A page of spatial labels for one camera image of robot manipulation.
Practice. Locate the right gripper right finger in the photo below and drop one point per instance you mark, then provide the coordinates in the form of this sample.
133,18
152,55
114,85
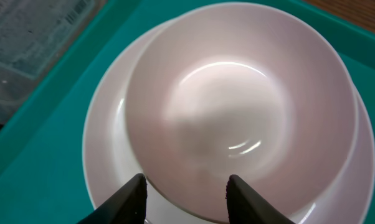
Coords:
246,206

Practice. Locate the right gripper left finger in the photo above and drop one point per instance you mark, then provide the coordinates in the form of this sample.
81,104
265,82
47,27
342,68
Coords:
126,206

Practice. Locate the pink small bowl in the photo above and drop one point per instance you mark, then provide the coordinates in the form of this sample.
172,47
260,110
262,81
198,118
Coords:
245,89

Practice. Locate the teal serving tray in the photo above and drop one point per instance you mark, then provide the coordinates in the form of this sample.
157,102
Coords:
41,174

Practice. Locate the clear plastic bin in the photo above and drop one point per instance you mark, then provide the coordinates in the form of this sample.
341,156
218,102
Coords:
34,34

